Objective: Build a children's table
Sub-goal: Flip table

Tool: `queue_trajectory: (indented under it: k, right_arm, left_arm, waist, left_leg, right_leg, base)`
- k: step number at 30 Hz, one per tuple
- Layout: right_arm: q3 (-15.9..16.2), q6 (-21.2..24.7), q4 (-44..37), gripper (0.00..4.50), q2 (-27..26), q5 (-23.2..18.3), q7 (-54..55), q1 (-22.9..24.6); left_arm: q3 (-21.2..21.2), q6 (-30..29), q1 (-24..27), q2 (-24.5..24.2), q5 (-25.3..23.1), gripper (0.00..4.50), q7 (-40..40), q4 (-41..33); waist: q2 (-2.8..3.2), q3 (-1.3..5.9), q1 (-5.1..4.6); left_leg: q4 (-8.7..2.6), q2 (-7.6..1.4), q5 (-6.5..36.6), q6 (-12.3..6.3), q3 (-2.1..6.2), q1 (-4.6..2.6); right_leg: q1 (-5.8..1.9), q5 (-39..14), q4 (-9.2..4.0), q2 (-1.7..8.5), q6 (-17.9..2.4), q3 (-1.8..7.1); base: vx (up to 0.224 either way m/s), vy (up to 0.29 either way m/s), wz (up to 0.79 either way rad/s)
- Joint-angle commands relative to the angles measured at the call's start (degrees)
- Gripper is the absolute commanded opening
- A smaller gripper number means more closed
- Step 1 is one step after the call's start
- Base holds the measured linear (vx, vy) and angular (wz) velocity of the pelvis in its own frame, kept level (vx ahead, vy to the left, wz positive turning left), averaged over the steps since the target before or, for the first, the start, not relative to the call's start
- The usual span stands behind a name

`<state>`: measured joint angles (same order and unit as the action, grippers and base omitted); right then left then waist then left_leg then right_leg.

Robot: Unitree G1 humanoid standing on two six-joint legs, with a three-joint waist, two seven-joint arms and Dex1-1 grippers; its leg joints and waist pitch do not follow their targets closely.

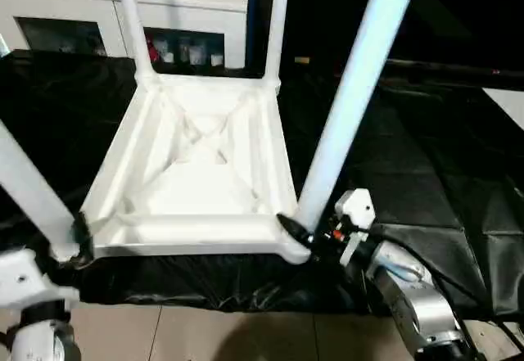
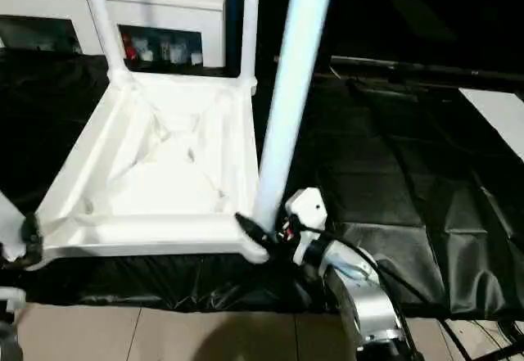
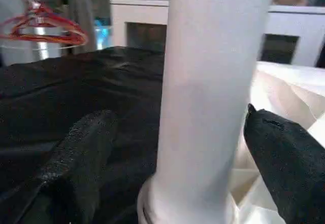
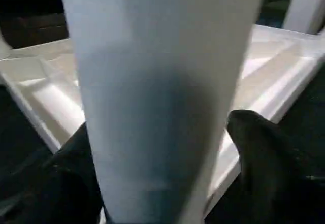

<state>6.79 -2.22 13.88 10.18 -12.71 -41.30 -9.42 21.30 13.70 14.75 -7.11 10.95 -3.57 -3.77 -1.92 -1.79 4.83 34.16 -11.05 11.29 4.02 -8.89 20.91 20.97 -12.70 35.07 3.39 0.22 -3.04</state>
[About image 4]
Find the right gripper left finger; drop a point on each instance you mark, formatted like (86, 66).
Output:
(63, 188)

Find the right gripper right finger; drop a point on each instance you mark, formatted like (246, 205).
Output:
(266, 170)

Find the white plastic table top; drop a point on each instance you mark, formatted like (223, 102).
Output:
(266, 69)

